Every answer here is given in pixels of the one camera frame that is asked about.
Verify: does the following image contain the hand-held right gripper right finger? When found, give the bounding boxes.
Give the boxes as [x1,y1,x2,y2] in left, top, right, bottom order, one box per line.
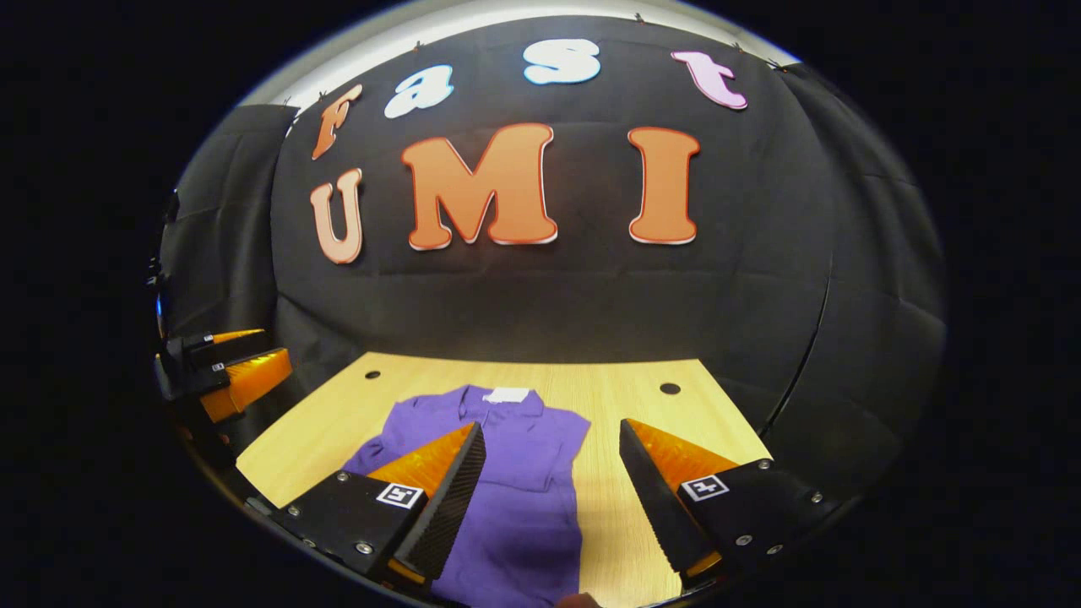
[618,418,845,592]

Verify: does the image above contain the purple shirt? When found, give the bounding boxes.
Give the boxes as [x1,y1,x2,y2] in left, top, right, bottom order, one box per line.
[342,384,592,608]

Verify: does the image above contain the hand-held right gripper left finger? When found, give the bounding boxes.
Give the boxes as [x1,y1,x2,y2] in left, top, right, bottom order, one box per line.
[270,421,488,585]

